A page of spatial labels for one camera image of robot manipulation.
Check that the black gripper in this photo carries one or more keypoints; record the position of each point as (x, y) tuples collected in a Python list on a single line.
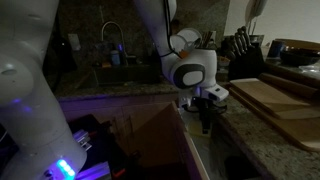
[(204, 105)]

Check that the yellow dish washing sponge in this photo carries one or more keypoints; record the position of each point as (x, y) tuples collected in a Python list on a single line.
[(196, 130)]

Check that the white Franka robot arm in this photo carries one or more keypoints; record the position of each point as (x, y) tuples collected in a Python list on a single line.
[(30, 100)]

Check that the white kitchen drawer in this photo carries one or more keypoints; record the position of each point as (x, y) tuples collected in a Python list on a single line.
[(193, 153)]

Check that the black round drawer item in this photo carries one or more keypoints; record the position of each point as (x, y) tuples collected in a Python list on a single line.
[(241, 168)]

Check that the steel kitchen sink basin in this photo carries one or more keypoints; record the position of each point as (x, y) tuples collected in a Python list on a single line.
[(126, 75)]

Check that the orange sponge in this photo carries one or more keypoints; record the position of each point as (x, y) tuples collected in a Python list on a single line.
[(106, 64)]

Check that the light wooden cutting board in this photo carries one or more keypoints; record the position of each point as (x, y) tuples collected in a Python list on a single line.
[(273, 96)]

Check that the black knife block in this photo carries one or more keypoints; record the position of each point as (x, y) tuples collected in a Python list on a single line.
[(246, 60)]

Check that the wooden cooking utensils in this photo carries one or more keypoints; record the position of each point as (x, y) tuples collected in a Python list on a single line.
[(209, 37)]

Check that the white plates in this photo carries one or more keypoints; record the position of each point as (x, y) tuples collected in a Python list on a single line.
[(185, 36)]

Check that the large wooden cutting board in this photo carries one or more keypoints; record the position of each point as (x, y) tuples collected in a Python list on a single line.
[(293, 133)]

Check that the wooden rolling pin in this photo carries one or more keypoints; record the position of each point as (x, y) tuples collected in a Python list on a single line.
[(290, 85)]

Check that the blue cup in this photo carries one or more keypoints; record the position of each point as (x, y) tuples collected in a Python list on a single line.
[(275, 49)]

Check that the white blue soap pump bottle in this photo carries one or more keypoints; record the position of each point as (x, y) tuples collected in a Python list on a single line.
[(115, 57)]

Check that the black bowl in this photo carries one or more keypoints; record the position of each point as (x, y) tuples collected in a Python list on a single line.
[(300, 56)]

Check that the white hanging utensils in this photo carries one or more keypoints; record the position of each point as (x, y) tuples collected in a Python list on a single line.
[(255, 11)]

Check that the chrome curved sink faucet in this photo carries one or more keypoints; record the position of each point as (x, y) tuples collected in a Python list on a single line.
[(113, 25)]

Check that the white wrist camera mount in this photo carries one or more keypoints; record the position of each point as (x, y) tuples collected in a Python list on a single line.
[(216, 92)]

